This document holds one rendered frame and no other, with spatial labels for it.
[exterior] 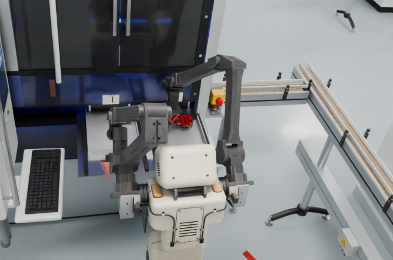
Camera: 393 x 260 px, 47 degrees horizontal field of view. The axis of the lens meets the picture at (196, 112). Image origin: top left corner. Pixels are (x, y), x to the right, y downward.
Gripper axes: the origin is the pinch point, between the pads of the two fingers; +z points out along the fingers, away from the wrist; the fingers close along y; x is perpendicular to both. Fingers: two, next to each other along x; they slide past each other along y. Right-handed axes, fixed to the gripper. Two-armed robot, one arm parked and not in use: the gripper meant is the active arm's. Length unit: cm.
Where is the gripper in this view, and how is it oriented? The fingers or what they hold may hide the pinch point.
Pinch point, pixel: (170, 120)
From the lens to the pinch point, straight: 234.7
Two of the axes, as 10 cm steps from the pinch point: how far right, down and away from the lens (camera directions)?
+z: -1.2, 7.8, 6.1
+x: -8.8, 2.0, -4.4
